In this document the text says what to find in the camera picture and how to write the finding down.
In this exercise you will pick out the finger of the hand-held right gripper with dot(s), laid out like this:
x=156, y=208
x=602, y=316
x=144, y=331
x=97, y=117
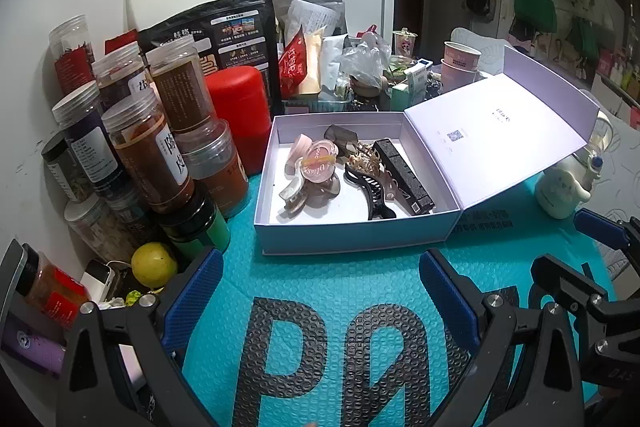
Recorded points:
x=570, y=282
x=600, y=227

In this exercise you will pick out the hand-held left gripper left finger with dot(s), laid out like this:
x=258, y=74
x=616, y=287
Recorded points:
x=192, y=302

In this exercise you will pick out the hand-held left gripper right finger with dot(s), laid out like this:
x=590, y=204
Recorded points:
x=450, y=302

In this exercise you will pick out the purple gift box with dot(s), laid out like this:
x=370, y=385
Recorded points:
x=350, y=237

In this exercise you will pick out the black banana hair clip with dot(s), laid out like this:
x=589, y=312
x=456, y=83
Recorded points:
x=372, y=199

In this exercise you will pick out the long black printed box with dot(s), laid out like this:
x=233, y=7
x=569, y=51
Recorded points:
x=405, y=177

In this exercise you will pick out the white pearly claw clip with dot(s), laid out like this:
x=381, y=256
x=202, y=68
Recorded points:
x=295, y=194

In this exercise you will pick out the gold pearl claw clip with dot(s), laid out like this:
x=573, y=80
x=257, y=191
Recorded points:
x=367, y=159

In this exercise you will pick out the pink round compact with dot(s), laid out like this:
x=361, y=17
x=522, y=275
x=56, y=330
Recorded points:
x=297, y=147

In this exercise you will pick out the clear round compact lid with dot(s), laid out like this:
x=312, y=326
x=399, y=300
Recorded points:
x=320, y=162

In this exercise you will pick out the dark translucent claw clip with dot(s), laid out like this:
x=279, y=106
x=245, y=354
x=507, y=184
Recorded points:
x=342, y=139

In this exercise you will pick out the cream cartoon water bottle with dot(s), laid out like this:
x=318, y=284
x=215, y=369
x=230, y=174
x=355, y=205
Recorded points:
x=560, y=192

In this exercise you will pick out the yellow-green lemon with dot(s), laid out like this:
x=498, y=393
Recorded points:
x=154, y=264

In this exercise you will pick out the green jar with black lid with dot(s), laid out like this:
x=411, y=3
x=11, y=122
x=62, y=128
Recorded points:
x=200, y=232

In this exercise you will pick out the white power bank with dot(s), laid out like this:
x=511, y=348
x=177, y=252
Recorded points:
x=97, y=279

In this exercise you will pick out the teal bubble mailer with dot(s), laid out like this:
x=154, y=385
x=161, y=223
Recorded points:
x=310, y=277

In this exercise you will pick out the red label spice bottle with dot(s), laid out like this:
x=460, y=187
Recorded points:
x=55, y=294

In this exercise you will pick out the group of clear spice jars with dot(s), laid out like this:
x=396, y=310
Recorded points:
x=165, y=157

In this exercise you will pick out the purple tube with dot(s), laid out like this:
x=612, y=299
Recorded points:
x=35, y=347

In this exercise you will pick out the green tote bag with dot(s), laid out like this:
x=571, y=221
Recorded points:
x=532, y=4
x=585, y=39

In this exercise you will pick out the red canister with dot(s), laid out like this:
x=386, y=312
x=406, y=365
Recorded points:
x=240, y=117

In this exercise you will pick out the pink paper cup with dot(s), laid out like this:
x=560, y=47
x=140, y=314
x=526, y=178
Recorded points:
x=457, y=79
x=462, y=54

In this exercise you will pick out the green and white carton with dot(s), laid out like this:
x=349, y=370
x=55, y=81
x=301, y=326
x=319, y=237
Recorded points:
x=407, y=89

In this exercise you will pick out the clear plastic bag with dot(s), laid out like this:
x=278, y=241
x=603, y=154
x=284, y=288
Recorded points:
x=365, y=62

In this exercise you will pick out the red snack packet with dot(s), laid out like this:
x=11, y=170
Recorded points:
x=292, y=67

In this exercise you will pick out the pink glass jar with lid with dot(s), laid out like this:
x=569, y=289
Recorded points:
x=405, y=44

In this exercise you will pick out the beige packet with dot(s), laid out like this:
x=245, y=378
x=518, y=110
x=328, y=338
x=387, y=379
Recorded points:
x=311, y=67

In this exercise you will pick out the black foil pouch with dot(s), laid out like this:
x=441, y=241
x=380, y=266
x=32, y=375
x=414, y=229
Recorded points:
x=235, y=32

